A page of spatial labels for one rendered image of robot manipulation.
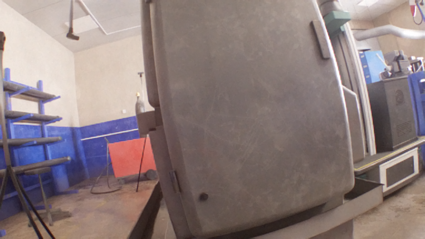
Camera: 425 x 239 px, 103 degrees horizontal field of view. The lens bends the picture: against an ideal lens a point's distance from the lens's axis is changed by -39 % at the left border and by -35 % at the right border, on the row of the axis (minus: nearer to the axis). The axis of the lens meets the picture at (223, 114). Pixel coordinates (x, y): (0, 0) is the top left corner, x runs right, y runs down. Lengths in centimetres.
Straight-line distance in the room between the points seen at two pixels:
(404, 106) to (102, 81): 617
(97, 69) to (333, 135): 629
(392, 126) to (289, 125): 137
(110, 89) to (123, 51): 103
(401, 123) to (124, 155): 414
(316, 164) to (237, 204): 21
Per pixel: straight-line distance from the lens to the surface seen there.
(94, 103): 645
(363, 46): 694
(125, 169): 452
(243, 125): 53
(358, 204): 78
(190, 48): 55
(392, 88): 190
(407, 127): 200
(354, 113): 81
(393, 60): 229
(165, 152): 63
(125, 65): 635
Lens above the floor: 76
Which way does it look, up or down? 2 degrees up
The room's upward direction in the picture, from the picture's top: 11 degrees counter-clockwise
